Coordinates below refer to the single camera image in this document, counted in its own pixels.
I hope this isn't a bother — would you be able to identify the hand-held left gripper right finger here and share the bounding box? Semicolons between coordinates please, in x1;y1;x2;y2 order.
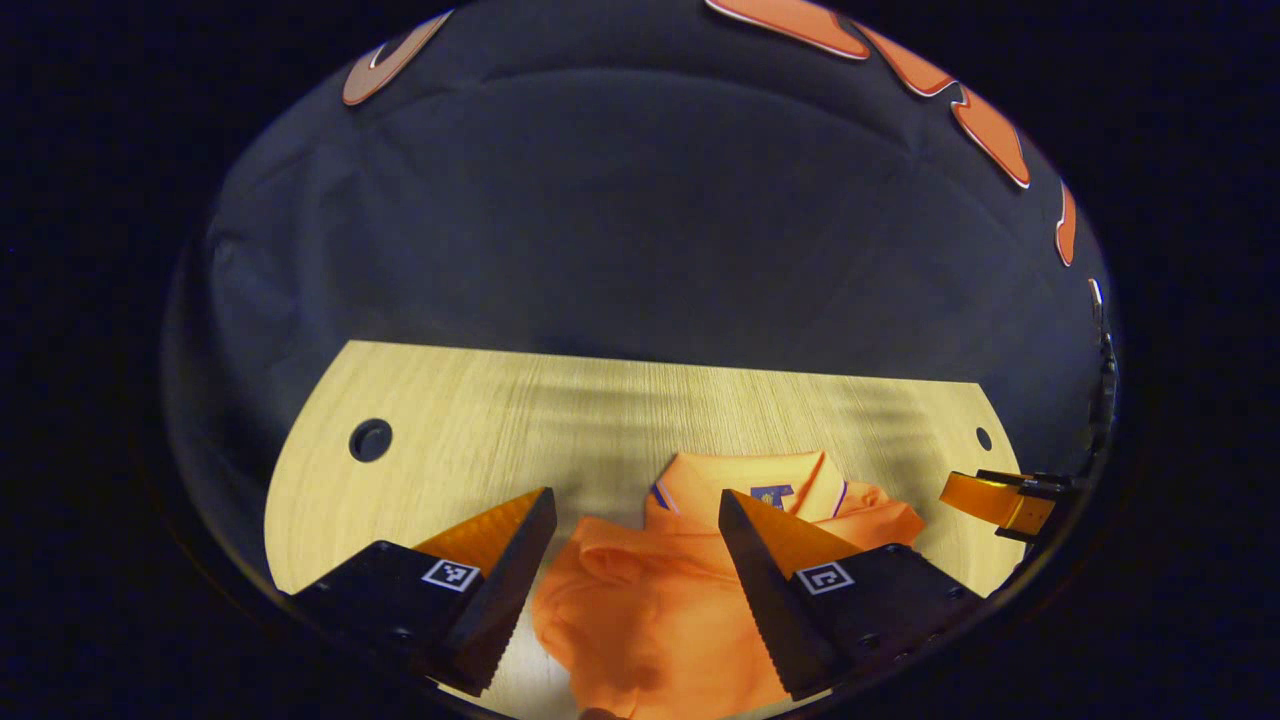
717;488;988;703

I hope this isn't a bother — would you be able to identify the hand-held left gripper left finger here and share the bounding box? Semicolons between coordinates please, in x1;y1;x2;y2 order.
288;487;559;699

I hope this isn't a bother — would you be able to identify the orange T-shirt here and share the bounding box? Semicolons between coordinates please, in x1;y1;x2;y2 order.
530;450;927;720

